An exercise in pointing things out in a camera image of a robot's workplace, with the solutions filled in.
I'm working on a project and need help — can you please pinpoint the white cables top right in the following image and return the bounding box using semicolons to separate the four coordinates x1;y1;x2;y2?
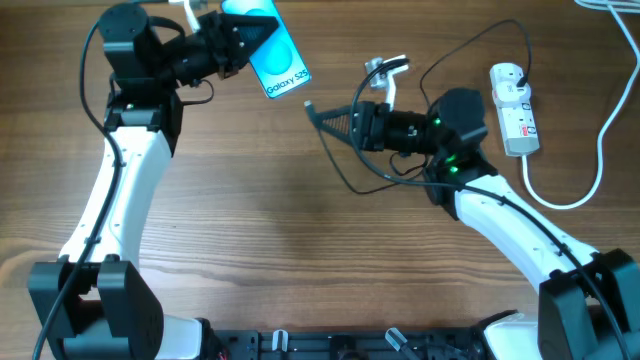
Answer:
573;0;640;15

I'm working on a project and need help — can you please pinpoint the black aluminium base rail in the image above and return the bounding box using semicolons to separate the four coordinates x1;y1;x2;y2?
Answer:
204;327;494;360

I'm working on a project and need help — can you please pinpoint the Galaxy S25 smartphone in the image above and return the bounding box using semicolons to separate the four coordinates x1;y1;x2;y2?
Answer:
221;0;312;99

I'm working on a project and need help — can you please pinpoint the black USB charging cable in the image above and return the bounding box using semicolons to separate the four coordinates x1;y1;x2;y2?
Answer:
303;18;533;196

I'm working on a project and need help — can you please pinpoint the white power strip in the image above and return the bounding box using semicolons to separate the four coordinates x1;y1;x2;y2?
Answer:
489;63;540;157

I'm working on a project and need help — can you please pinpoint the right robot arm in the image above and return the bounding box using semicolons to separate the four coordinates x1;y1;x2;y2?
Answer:
304;88;639;359

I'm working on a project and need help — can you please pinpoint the white power strip cord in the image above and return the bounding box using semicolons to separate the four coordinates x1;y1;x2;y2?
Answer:
520;3;640;211

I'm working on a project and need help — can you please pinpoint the white USB charger plug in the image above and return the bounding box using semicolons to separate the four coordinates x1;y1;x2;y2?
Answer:
492;81;531;107

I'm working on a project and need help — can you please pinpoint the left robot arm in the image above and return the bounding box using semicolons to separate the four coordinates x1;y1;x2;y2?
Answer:
28;2;280;359

